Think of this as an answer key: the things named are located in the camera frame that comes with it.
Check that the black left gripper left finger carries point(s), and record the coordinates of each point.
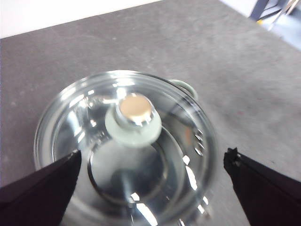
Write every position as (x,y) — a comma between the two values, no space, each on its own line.
(40,193)

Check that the glass lid with green knob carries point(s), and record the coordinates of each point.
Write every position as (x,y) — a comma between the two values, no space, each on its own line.
(134,131)

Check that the blue metal frame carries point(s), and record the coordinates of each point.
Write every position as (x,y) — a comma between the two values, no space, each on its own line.
(261,9)

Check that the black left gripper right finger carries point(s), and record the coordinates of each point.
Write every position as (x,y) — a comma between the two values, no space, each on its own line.
(268,195)

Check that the sage green electric cooking pot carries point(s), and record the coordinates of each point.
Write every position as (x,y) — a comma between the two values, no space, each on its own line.
(189,86)

